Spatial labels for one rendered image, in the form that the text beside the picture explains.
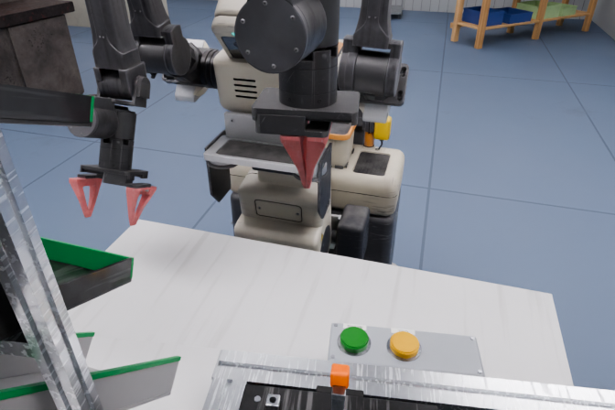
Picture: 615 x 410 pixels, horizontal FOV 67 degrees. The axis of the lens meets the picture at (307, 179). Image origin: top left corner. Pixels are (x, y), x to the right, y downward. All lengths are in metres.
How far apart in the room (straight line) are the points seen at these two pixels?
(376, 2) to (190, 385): 0.68
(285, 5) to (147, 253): 0.78
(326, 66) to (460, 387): 0.45
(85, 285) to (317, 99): 0.26
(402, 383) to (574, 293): 1.83
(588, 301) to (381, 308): 1.64
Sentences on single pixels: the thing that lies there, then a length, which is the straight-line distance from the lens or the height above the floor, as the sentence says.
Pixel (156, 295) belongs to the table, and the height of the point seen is 0.86.
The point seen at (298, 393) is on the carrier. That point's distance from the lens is 0.64.
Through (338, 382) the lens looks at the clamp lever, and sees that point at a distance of 0.53.
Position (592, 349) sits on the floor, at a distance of 2.23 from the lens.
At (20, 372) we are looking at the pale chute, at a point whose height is 1.07.
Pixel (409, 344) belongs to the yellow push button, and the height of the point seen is 0.97.
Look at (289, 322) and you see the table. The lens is 0.86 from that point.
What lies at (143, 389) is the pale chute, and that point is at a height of 1.05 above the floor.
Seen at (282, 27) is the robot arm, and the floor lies 1.42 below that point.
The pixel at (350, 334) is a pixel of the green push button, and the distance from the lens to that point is 0.69.
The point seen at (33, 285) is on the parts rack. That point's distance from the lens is 0.34.
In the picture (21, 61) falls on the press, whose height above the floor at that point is 0.45.
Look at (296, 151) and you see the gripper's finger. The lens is 0.46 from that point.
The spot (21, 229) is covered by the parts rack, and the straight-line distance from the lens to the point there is 0.33.
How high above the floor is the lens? 1.49
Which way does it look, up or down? 31 degrees down
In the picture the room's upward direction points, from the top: straight up
